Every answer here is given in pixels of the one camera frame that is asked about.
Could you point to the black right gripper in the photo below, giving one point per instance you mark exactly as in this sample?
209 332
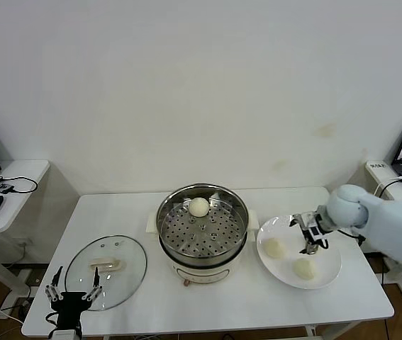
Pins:
312 226

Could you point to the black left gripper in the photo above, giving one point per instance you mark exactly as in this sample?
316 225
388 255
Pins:
71 306

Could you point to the white steamed baozi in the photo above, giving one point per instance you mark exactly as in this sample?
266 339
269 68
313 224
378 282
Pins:
320 247
199 208
305 269
275 248

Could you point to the round glass pot lid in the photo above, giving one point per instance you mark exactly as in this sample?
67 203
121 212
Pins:
122 255

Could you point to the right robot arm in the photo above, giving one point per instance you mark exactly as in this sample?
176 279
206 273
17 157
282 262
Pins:
392 219

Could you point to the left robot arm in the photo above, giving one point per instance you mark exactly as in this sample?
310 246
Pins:
64 334

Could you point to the perforated steel steamer basket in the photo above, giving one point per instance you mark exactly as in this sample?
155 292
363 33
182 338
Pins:
172 226

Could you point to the round white plate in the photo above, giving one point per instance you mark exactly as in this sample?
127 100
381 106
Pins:
278 272

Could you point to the cream electric cooking pot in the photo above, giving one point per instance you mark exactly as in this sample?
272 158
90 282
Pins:
204 274

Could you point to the small black hub box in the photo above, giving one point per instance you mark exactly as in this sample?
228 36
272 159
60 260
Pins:
3 188

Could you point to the white side desk with mouse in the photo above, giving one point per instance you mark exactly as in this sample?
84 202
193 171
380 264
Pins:
23 170

